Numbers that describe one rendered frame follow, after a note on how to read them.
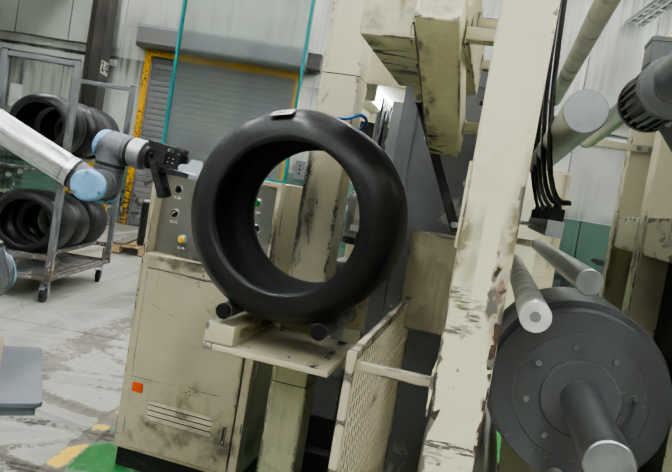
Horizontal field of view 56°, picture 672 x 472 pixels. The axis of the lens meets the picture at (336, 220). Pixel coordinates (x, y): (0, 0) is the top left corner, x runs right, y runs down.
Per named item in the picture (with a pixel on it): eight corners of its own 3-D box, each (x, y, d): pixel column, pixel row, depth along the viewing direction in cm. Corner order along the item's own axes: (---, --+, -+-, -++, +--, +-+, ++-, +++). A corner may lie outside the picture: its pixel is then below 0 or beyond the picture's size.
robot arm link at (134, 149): (121, 165, 191) (139, 167, 200) (135, 169, 190) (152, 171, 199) (129, 136, 190) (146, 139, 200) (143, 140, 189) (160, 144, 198)
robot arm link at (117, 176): (77, 198, 190) (88, 158, 190) (89, 196, 202) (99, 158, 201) (109, 207, 191) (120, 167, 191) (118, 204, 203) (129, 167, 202)
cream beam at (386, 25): (396, 86, 201) (404, 39, 200) (476, 96, 195) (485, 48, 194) (355, 33, 142) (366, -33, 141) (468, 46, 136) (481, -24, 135)
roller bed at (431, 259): (404, 316, 215) (419, 229, 214) (448, 325, 212) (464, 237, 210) (395, 326, 196) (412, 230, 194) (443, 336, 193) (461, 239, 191)
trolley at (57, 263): (46, 270, 631) (74, 76, 621) (108, 281, 630) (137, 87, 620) (-35, 292, 497) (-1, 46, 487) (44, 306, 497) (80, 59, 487)
